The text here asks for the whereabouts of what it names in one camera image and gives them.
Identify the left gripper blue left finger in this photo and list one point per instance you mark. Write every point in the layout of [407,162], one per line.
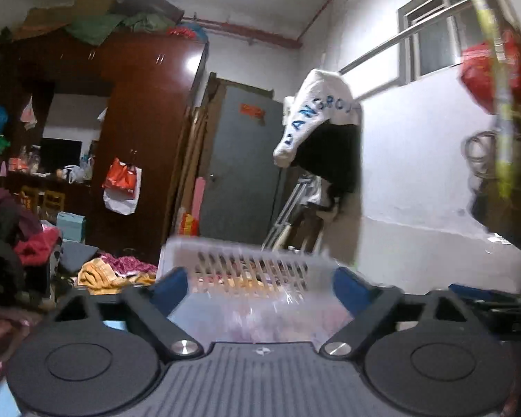
[170,291]

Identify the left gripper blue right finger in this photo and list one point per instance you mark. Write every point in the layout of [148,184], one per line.
[354,293]

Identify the white perforated plastic basket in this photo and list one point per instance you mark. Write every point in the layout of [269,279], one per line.
[243,294]

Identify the brown hanging bag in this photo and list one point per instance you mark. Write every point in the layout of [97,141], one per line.
[496,187]

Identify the orange white hanging bag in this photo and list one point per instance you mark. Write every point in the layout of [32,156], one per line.
[121,188]

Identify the grey metal door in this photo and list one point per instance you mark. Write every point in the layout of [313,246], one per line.
[242,184]

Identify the white cap with blue letters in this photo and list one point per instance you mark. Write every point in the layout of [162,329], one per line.
[323,97]

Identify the dark red wooden wardrobe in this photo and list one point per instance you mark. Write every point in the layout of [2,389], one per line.
[150,81]

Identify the red hanging plastic bag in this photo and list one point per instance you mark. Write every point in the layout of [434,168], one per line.
[476,70]

